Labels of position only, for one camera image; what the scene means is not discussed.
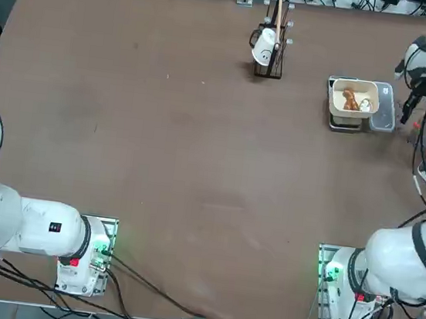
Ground cream rectangular plastic container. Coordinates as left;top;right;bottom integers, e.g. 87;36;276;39
327;76;384;122

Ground small white food item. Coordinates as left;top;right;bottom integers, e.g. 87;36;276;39
358;97;374;114

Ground black left base cables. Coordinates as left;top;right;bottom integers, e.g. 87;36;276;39
0;251;150;319

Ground clear plastic container lid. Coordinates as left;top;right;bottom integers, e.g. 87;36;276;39
367;80;402;134

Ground white smiley mug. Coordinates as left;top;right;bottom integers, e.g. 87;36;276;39
245;25;282;69

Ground dark cable across table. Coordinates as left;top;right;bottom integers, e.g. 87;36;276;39
100;253;240;319

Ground white digital kitchen scale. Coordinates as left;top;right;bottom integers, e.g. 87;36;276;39
322;73;369;136

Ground brown fried chicken toy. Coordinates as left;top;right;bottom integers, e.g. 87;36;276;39
339;87;363;113

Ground black wire cup rack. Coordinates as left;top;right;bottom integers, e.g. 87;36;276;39
252;0;299;82

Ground wooden rod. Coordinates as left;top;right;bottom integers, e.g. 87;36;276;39
270;0;287;53

